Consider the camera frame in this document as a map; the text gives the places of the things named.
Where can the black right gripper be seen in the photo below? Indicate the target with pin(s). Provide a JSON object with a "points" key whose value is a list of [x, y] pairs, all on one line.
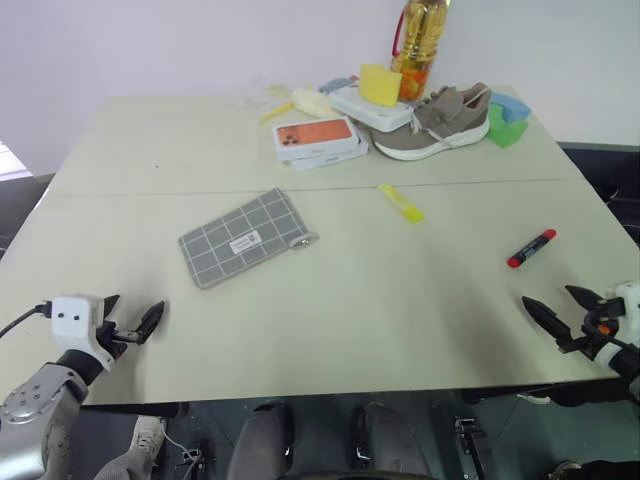
{"points": [[592, 340]]}

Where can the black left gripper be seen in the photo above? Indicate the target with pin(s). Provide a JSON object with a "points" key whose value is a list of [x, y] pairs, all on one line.
{"points": [[117, 337]]}

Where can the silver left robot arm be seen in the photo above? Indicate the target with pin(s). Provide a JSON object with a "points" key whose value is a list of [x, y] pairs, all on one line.
{"points": [[30, 400]]}

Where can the grey checked pouch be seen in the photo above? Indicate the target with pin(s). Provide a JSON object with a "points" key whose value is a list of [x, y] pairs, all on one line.
{"points": [[240, 240]]}

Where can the red and black marker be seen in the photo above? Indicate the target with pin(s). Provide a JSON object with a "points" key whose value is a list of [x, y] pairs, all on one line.
{"points": [[531, 248]]}

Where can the white sneaker under table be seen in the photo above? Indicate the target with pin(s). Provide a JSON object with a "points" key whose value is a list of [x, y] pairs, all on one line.
{"points": [[147, 440]]}

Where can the black metal stand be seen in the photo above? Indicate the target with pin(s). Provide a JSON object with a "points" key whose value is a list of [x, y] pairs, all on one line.
{"points": [[472, 445]]}

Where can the grey rounded leg shape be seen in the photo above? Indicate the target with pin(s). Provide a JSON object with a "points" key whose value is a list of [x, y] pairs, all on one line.
{"points": [[260, 440]]}

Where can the green sponge block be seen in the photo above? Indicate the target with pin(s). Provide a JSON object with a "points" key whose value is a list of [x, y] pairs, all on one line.
{"points": [[505, 131]]}

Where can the yellow highlighter pen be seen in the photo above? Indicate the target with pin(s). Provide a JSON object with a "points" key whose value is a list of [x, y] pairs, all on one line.
{"points": [[402, 204]]}

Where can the blue sponge block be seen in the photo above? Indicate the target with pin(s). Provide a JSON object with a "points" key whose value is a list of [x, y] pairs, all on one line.
{"points": [[512, 107]]}

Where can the taupe sneaker with white sole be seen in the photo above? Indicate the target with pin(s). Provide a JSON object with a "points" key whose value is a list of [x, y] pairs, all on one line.
{"points": [[435, 127]]}

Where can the clear plastic wrapper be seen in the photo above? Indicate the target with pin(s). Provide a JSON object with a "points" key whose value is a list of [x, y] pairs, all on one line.
{"points": [[252, 100]]}

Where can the white box with orange phone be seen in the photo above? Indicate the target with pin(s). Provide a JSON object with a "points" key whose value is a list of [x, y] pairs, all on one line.
{"points": [[315, 136]]}

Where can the white flat box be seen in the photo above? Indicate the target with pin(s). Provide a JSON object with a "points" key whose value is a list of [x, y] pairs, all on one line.
{"points": [[372, 114]]}

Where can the yellow sponge block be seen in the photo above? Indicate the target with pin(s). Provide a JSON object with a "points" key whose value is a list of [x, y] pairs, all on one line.
{"points": [[380, 85]]}

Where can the cooking oil bottle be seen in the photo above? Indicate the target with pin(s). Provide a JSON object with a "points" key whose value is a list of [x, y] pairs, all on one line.
{"points": [[420, 45]]}

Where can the blue and pink sponge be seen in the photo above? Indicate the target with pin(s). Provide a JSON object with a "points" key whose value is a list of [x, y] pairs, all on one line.
{"points": [[337, 84]]}

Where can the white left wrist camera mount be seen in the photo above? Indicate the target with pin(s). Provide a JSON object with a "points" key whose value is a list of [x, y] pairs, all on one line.
{"points": [[75, 320]]}

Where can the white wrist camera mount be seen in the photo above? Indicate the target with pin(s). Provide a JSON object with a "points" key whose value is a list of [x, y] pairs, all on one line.
{"points": [[75, 320], [627, 297]]}

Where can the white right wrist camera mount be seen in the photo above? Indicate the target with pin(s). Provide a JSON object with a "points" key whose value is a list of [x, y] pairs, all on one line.
{"points": [[627, 297]]}

